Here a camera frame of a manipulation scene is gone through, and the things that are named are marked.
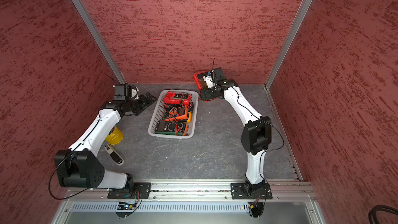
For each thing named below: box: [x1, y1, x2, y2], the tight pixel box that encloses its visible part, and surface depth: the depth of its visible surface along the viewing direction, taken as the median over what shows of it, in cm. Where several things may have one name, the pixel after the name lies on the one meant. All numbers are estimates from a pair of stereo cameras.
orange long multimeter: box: [163, 105, 189, 122], surface depth 94 cm
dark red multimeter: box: [193, 71, 218, 103], surface depth 82 cm
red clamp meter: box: [163, 91, 192, 106], surface depth 97 cm
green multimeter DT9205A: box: [154, 120, 187, 136], surface depth 89 cm
